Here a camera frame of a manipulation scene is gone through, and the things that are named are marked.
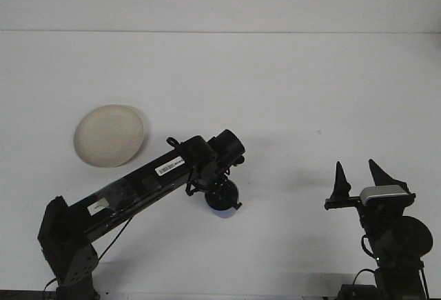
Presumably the pale blue cup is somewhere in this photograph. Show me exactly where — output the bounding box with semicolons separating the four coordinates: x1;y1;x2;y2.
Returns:
212;208;239;219

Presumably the pale round plate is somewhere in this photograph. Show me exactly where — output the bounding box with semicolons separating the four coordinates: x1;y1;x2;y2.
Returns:
73;103;146;168

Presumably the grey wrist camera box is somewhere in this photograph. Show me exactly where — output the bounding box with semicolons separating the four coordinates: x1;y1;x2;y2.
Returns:
358;185;411;208

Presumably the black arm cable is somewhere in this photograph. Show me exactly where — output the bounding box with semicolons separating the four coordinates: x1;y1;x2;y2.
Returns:
351;233;377;286
43;136;201;292

